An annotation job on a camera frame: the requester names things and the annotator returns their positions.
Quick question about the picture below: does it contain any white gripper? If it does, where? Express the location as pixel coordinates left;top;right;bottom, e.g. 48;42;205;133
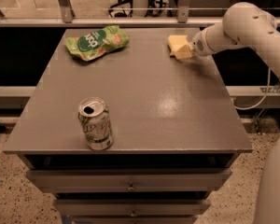
175;23;228;60

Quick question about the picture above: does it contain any yellow sponge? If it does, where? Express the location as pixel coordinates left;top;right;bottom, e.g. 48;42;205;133
168;35;189;56

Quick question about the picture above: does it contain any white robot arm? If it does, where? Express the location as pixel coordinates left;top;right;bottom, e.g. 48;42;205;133
171;2;280;224

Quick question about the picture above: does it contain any green rice chip bag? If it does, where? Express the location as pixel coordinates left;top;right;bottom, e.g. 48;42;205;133
65;25;129;62

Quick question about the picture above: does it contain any black office chair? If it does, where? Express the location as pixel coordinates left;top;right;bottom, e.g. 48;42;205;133
108;0;133;18

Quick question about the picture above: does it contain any green white soda can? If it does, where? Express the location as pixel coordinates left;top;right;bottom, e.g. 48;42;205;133
78;97;113;150

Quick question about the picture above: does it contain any metal railing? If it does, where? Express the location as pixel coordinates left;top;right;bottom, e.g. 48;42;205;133
0;0;280;28

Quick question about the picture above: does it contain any top grey drawer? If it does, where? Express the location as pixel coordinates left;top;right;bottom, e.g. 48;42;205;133
26;169;231;193

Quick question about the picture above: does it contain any grey drawer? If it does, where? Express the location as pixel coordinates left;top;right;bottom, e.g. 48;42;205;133
54;200;210;217
26;169;231;193

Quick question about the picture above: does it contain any middle grey drawer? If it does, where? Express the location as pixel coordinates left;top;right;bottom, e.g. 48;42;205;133
54;200;210;217

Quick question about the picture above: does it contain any white cable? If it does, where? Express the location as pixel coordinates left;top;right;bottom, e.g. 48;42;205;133
232;68;272;111

